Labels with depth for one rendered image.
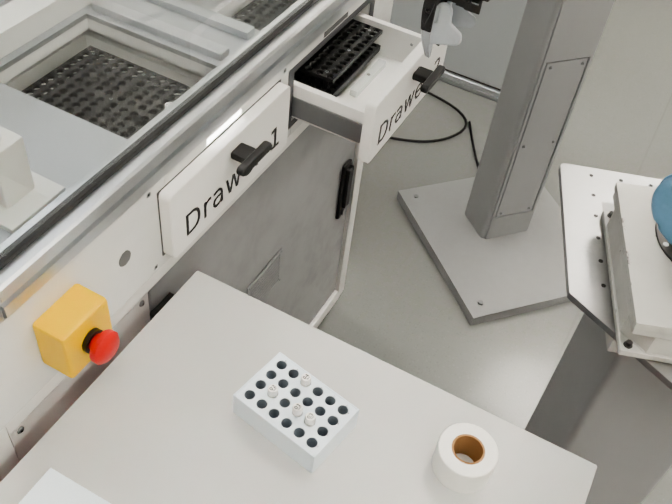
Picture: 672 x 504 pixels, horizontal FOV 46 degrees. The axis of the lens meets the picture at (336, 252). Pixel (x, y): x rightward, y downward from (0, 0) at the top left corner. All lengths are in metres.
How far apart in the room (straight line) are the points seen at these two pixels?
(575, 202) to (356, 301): 0.90
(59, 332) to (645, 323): 0.72
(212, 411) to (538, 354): 1.26
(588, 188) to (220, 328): 0.66
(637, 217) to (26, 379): 0.86
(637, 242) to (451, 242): 1.10
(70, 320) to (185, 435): 0.20
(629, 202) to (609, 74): 1.96
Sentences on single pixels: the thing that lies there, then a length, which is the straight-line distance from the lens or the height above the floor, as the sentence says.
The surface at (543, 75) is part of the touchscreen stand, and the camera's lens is 1.95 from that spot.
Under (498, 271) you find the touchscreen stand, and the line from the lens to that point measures 2.21.
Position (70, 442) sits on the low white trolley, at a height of 0.76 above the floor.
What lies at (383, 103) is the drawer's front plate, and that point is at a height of 0.92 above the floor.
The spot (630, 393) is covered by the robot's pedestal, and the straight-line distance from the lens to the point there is 1.35.
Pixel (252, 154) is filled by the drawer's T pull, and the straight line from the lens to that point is 1.07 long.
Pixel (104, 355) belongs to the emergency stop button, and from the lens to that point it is 0.90.
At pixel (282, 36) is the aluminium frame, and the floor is 0.99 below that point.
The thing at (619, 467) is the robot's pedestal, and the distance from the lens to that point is 1.54.
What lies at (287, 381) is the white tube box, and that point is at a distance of 0.97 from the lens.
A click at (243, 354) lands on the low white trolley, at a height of 0.76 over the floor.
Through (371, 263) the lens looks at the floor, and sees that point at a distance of 2.19.
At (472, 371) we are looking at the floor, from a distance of 2.02.
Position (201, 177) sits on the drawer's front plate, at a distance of 1.03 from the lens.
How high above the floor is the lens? 1.60
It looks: 46 degrees down
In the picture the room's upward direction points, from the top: 8 degrees clockwise
